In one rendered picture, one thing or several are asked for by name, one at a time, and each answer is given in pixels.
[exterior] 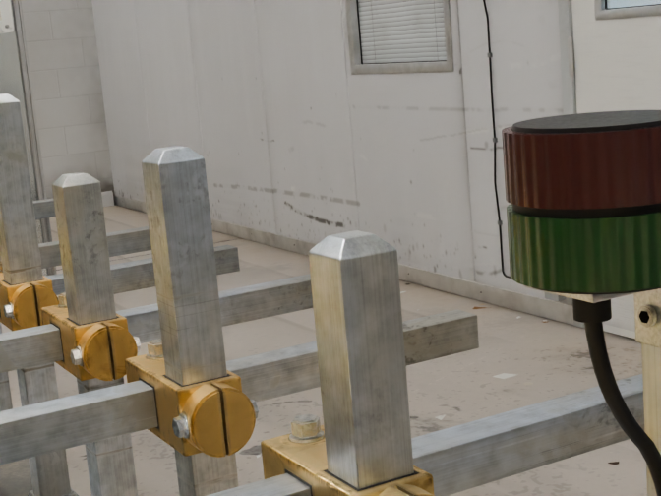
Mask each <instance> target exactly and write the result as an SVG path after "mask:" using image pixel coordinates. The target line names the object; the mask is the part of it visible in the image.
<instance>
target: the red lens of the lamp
mask: <svg viewBox="0 0 661 496"><path fill-rule="evenodd" d="M511 129H512V126H510V127H507V128H505V129H503V130H502V136H503V153H504V170H505V187H506V201H507V202H508V203H511V204H513V205H517V206H522V207H528V208H538V209H557V210H586V209H609V208H622V207H634V206H643V205H651V204H658V203H661V126H657V127H650V128H641V129H632V130H622V131H610V132H595V133H575V134H527V133H517V132H514V131H512V130H511Z"/></svg>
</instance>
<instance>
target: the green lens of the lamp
mask: <svg viewBox="0 0 661 496"><path fill-rule="evenodd" d="M507 221H508V238H509V254H510V271H511V279H512V280H514V281H515V282H517V283H520V284H522V285H526V286H530V287H535V288H540V289H547V290H556V291H569V292H613V291H628V290H639V289H647V288H654V287H660V286H661V212H658V213H651V214H644V215H635V216H625V217H590V218H562V217H536V216H529V215H524V214H520V213H518V212H516V211H514V210H513V208H512V204H510V205H508V206H507Z"/></svg>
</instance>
